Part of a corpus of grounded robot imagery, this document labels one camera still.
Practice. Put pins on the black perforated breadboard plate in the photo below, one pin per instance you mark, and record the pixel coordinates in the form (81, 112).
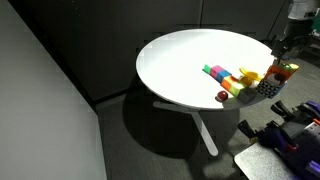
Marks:
(305, 160)

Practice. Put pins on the dark red apple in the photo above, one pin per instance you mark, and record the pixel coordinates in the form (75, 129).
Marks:
(222, 96)

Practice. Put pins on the white table leg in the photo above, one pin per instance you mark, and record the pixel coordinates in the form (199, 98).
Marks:
(206, 137)

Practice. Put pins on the light green block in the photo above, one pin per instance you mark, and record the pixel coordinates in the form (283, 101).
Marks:
(236, 87)

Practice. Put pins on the blue orange clamp left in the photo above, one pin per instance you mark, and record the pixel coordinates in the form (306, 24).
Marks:
(272, 136)

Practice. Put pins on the grey block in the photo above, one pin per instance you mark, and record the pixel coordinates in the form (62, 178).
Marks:
(246, 95)

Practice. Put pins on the pink block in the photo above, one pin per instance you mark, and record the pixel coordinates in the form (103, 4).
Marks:
(215, 70)

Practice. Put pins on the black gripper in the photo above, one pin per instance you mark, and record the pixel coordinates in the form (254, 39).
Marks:
(285, 49)

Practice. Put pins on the blue orange clamp right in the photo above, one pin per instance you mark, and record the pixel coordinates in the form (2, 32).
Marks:
(304, 113)

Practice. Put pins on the yellow banana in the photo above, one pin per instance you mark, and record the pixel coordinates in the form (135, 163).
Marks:
(251, 74)

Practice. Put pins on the orange number six block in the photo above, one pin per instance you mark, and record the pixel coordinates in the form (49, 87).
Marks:
(280, 73)

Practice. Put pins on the patterned picture block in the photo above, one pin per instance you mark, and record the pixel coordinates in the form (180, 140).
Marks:
(268, 89)

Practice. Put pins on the grey metal plate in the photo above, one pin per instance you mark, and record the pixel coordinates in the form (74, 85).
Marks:
(259, 163)

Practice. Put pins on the blue orange clamp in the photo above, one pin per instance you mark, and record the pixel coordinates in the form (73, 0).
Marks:
(304, 113)
(272, 136)

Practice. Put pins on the round white table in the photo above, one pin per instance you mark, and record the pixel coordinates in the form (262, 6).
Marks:
(171, 66)

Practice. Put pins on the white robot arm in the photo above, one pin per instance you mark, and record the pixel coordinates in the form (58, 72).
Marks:
(298, 30)

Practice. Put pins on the blue block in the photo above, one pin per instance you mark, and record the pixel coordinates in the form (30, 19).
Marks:
(221, 75)

